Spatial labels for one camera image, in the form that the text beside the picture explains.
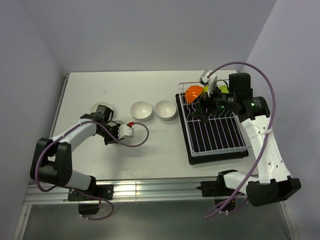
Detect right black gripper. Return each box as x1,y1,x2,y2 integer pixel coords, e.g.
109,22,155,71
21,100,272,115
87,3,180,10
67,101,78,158
191,81,237,123

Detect orange bowl white inside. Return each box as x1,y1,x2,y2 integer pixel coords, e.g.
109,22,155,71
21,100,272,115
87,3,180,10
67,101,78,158
184,85,204,105

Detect green bowl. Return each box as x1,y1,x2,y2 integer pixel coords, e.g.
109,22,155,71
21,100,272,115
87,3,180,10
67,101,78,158
218,85,229,94
200,85,210,99

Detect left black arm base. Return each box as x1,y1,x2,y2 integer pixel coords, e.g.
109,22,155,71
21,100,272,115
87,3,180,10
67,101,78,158
67,184,115,221

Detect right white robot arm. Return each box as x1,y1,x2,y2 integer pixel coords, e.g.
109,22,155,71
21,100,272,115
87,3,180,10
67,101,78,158
187,71,302,207

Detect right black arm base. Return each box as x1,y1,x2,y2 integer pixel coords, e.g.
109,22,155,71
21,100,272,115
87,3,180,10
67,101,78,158
196,180,248,212

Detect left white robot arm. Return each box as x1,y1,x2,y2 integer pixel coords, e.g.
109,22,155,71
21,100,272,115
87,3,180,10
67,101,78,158
30,105,132,200

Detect black drip tray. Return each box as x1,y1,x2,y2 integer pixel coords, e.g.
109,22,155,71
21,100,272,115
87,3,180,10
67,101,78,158
175,93,249,166

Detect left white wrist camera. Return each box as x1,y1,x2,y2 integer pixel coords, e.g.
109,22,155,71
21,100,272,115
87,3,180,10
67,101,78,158
118,124,135,140

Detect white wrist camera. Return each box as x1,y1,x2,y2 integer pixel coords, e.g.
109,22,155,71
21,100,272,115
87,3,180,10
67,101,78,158
199,70,218,98
118,124,135,140

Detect white wire dish rack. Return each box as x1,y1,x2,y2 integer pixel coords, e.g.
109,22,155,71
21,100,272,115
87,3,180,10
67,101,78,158
175,82,250,158

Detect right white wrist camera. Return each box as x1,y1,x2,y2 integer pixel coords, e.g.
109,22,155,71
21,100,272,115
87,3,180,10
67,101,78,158
199,70,218,98

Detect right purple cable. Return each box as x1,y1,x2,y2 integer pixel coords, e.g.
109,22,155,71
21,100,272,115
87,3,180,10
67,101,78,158
203,61,277,220

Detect aluminium frame rail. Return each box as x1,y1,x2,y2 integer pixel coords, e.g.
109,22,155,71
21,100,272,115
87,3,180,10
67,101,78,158
23,177,216,206

